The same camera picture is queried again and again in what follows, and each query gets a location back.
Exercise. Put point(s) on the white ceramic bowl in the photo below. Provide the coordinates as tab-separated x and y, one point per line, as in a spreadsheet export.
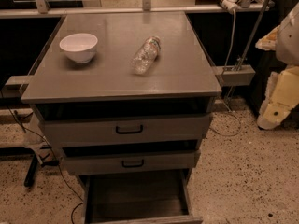
79	48

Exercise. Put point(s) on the black metal stand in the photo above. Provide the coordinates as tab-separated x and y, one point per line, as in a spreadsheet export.
36	160

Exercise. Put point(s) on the grey top drawer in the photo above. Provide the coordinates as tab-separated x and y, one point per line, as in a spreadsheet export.
96	132

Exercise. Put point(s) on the grey middle drawer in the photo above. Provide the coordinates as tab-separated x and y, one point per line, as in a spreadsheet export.
141	162

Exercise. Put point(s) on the clear plastic bottle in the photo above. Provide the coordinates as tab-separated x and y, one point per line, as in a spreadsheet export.
146	55

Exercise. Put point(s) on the grey bottom drawer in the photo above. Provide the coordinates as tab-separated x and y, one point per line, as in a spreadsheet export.
155	197

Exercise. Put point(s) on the grey drawer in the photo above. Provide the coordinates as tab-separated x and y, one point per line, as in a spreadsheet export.
155	197
96	132
141	162

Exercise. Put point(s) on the grey drawer cabinet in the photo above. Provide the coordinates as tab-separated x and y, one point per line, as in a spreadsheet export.
179	83

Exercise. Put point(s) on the metal diagonal rod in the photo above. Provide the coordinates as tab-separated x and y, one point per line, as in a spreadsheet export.
228	96

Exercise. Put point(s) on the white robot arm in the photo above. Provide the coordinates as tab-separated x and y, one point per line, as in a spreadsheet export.
282	90

